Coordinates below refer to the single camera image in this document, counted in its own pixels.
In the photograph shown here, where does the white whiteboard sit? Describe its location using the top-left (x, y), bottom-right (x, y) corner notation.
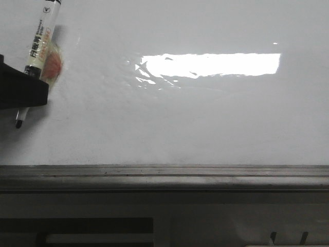
top-left (1, 1), bottom-right (328, 165)

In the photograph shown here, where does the red magnet with clear tape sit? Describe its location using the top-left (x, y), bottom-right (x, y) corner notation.
top-left (40, 42), bottom-right (63, 90)

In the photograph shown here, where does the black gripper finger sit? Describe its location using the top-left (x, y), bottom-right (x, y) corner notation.
top-left (1, 55), bottom-right (49, 110)

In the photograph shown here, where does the white black whiteboard marker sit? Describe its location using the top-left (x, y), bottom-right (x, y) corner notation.
top-left (14, 0), bottom-right (63, 129)

